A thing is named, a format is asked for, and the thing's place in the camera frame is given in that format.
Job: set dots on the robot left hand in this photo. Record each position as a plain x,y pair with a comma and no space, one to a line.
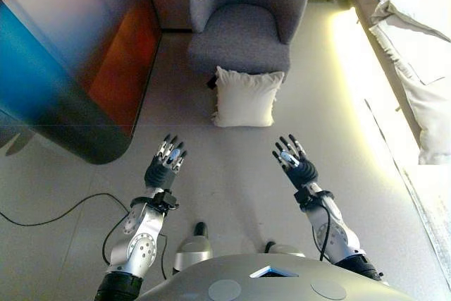
160,174

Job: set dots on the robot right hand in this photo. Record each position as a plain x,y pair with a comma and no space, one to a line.
303,172

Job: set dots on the white cushion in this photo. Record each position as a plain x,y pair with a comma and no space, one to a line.
246,100

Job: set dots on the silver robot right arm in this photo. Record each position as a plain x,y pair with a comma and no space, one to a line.
340,235

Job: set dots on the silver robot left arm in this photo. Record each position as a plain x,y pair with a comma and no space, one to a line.
141,244

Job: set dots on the silver robot right leg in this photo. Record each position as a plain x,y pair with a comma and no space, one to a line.
285,249

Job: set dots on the silver robot leg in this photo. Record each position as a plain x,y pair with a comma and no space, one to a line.
285,249
194,248

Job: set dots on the silver robot left leg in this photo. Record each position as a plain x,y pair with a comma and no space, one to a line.
194,248

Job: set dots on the black armchair leg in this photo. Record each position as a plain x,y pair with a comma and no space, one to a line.
211,82

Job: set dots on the silver robot torso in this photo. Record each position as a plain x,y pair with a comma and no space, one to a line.
282,287

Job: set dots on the dark glossy cabinet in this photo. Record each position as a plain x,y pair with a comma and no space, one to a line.
70,68

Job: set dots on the white duvet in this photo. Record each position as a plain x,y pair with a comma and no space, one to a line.
430,103

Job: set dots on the grey fabric armchair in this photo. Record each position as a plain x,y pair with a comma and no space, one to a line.
243,33

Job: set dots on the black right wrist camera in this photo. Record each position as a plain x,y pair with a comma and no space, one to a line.
306,196

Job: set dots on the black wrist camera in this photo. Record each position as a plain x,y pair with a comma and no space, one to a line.
306,196
165,199

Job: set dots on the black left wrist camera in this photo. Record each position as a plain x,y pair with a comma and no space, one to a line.
165,199

